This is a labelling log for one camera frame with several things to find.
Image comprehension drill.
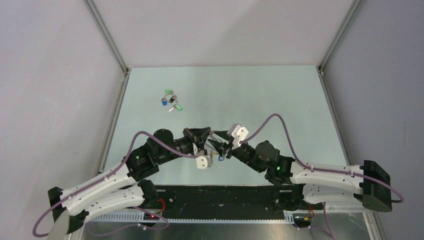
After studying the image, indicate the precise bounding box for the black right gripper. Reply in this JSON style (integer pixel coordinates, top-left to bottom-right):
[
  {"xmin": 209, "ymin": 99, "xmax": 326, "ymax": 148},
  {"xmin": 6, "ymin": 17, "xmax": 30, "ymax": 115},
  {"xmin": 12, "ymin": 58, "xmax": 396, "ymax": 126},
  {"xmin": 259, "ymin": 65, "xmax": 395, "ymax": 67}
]
[{"xmin": 207, "ymin": 130, "xmax": 264, "ymax": 174}]

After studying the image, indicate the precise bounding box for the large metal key ring disc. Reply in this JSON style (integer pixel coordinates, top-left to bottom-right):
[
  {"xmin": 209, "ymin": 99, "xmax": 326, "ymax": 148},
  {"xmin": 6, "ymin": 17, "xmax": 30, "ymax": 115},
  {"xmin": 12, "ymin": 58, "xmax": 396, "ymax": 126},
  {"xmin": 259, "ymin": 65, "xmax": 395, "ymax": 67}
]
[{"xmin": 205, "ymin": 132, "xmax": 225, "ymax": 161}]

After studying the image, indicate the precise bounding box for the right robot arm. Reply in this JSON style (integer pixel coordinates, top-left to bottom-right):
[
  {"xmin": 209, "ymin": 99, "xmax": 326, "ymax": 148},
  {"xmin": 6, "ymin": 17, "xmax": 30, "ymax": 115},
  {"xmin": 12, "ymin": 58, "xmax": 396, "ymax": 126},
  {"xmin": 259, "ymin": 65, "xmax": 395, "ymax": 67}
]
[{"xmin": 208, "ymin": 131, "xmax": 393, "ymax": 213}]

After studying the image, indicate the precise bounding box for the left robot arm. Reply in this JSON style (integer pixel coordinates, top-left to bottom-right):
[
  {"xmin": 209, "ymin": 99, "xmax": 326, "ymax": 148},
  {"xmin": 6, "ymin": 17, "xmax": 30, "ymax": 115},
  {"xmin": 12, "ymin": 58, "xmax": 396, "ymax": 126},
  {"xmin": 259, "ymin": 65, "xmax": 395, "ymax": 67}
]
[{"xmin": 48, "ymin": 127, "xmax": 212, "ymax": 234}]

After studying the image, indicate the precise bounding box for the black tag key loose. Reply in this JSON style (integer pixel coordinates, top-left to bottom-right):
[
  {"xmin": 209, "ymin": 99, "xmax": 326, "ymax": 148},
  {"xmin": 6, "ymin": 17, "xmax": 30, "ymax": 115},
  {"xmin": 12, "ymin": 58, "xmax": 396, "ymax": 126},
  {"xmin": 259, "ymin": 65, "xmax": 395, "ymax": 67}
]
[{"xmin": 169, "ymin": 95, "xmax": 178, "ymax": 103}]

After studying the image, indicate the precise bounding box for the blue tag key loose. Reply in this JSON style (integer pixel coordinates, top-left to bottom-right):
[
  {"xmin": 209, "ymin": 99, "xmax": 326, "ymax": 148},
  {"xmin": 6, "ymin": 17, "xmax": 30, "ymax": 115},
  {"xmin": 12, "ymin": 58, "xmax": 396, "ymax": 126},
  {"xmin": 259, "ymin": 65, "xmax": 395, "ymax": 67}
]
[{"xmin": 161, "ymin": 96, "xmax": 169, "ymax": 106}]

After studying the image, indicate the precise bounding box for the green tag key upper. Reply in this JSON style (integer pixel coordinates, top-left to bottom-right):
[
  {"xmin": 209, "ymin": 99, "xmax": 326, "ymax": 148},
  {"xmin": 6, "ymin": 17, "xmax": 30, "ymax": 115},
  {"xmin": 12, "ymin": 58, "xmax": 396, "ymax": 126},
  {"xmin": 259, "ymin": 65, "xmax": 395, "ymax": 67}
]
[{"xmin": 165, "ymin": 89, "xmax": 174, "ymax": 95}]

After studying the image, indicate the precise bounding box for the left controller board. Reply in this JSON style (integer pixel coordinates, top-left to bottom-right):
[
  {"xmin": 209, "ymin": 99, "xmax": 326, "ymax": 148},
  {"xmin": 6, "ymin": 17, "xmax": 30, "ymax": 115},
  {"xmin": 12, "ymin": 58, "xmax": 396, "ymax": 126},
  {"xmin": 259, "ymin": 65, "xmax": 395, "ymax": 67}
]
[{"xmin": 143, "ymin": 212, "xmax": 162, "ymax": 221}]

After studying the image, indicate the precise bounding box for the controller board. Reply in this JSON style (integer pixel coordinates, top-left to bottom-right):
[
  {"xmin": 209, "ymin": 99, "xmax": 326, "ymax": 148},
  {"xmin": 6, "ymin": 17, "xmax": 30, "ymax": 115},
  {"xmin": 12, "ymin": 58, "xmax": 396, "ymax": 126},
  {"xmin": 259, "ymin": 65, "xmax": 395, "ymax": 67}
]
[
  {"xmin": 293, "ymin": 215, "xmax": 314, "ymax": 222},
  {"xmin": 143, "ymin": 212, "xmax": 162, "ymax": 221}
]

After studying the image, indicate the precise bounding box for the right controller board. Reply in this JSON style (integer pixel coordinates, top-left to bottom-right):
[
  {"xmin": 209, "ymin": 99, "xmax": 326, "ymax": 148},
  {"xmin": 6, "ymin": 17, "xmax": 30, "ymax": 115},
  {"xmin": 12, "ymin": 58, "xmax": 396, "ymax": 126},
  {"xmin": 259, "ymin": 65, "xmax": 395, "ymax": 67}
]
[{"xmin": 293, "ymin": 215, "xmax": 314, "ymax": 222}]

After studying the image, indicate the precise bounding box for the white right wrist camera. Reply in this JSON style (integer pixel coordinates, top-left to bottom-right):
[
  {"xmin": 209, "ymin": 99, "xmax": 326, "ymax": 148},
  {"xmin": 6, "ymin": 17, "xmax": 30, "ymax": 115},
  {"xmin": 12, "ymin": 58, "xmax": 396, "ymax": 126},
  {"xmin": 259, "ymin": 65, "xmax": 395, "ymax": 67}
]
[{"xmin": 228, "ymin": 123, "xmax": 249, "ymax": 148}]

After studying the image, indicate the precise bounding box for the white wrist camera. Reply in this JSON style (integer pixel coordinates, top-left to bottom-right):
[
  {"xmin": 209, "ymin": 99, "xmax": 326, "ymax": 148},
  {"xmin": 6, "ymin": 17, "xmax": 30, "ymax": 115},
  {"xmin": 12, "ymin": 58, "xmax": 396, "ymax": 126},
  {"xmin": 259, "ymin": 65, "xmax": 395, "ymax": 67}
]
[
  {"xmin": 195, "ymin": 150, "xmax": 213, "ymax": 169},
  {"xmin": 228, "ymin": 123, "xmax": 249, "ymax": 148}
]

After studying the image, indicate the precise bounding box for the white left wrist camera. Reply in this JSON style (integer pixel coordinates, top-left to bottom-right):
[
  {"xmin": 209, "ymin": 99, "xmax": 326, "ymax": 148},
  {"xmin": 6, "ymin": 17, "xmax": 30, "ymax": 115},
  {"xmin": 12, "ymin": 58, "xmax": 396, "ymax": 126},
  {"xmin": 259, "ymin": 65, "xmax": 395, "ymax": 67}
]
[{"xmin": 195, "ymin": 150, "xmax": 213, "ymax": 169}]

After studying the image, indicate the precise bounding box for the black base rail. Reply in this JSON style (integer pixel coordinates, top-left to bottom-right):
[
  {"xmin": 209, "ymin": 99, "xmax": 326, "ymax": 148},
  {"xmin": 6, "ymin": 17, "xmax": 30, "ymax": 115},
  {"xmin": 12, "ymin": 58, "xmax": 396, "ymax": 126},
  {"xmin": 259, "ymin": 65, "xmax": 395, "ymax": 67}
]
[{"xmin": 139, "ymin": 185, "xmax": 323, "ymax": 220}]

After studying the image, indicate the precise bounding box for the white slotted cable duct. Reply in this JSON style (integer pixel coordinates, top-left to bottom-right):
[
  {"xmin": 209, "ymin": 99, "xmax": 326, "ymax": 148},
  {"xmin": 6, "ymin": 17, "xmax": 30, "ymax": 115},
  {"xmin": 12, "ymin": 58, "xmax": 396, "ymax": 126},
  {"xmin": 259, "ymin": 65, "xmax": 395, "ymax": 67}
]
[{"xmin": 90, "ymin": 211, "xmax": 294, "ymax": 224}]

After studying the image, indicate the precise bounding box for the left aluminium frame post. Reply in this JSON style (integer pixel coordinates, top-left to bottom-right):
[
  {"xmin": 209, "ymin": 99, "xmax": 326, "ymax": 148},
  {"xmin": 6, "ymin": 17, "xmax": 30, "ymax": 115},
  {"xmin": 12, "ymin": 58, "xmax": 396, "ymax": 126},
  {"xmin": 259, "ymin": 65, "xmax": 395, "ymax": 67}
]
[{"xmin": 83, "ymin": 0, "xmax": 129, "ymax": 76}]

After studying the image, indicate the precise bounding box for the aluminium frame post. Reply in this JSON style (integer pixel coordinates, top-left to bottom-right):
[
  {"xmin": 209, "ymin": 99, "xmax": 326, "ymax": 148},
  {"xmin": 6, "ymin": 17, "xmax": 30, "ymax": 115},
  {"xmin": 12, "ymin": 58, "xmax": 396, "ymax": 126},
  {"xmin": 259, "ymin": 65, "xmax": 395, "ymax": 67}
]
[
  {"xmin": 83, "ymin": 0, "xmax": 129, "ymax": 76},
  {"xmin": 317, "ymin": 0, "xmax": 365, "ymax": 76}
]

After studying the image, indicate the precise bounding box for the right aluminium frame post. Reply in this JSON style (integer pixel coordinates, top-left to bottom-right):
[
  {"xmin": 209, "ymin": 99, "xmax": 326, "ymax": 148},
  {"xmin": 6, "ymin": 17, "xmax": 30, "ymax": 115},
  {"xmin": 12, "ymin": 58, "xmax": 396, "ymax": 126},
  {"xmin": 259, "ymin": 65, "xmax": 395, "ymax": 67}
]
[{"xmin": 317, "ymin": 0, "xmax": 365, "ymax": 76}]

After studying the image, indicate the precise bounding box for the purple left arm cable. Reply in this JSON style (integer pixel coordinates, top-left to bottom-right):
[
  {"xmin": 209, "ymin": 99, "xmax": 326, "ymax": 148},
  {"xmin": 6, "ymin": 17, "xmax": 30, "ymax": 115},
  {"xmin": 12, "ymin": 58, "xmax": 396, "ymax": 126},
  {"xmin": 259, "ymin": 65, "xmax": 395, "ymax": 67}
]
[{"xmin": 32, "ymin": 131, "xmax": 203, "ymax": 238}]

